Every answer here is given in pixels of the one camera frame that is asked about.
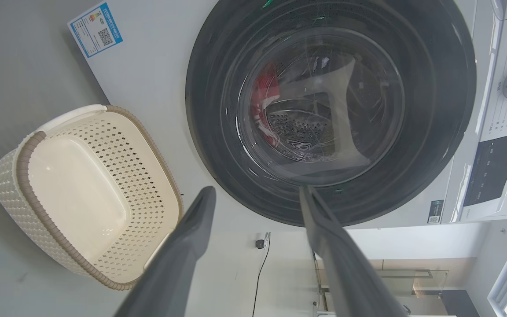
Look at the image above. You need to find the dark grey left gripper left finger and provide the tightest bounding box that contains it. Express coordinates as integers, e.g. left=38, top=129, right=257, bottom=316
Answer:
left=114, top=186, right=217, bottom=317

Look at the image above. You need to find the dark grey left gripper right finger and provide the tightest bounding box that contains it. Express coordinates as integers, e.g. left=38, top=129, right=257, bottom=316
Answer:
left=300, top=185, right=408, bottom=317

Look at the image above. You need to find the dark round glass washer door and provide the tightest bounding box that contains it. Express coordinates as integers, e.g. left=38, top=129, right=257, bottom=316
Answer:
left=185, top=0, right=477, bottom=227

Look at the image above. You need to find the red and white garment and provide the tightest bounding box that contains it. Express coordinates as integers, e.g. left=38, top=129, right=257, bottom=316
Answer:
left=250, top=64, right=283, bottom=148

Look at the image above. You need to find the white front-load washing machine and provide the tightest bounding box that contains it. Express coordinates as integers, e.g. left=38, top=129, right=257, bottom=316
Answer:
left=68, top=0, right=507, bottom=229

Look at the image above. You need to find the cream perforated laundry basket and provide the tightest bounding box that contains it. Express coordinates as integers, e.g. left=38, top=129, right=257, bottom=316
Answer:
left=0, top=104, right=184, bottom=291

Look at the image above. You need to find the steel perforated washer drum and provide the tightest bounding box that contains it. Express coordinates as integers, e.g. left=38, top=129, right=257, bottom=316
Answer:
left=265, top=92, right=338, bottom=163

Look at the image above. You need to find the black washing machine control panel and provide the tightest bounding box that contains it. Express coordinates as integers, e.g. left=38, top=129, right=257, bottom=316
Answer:
left=463, top=132, right=507, bottom=207

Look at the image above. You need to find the small black QR sticker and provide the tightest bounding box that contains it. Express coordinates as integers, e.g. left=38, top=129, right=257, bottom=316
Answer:
left=428, top=200, right=444, bottom=224

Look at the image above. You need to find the blue energy label sticker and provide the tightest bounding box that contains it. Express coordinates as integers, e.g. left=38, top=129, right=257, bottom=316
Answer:
left=68, top=2, right=123, bottom=59

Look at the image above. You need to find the black floor cable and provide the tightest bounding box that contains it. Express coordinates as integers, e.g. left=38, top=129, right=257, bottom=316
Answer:
left=252, top=244, right=272, bottom=317

